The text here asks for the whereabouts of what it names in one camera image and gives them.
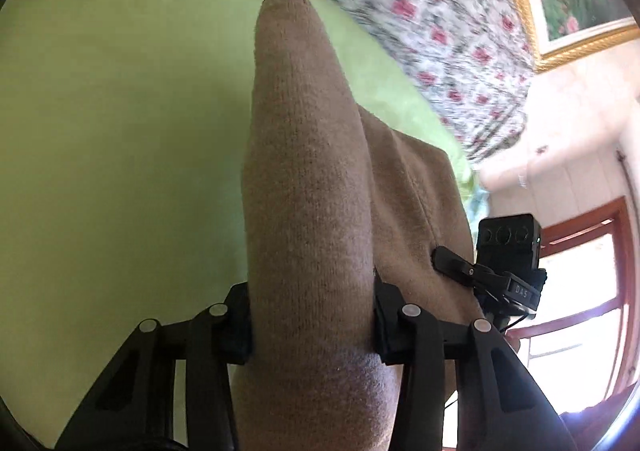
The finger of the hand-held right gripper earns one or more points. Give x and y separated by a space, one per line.
450 261

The white rose print quilt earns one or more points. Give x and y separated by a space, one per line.
440 31

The green bed sheet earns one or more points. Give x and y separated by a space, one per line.
125 131

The wooden window frame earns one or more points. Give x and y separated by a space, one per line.
625 256

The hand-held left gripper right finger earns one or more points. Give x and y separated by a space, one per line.
387 336

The beige knit sweater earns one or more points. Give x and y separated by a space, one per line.
300 181

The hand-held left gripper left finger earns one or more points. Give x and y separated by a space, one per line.
240 331

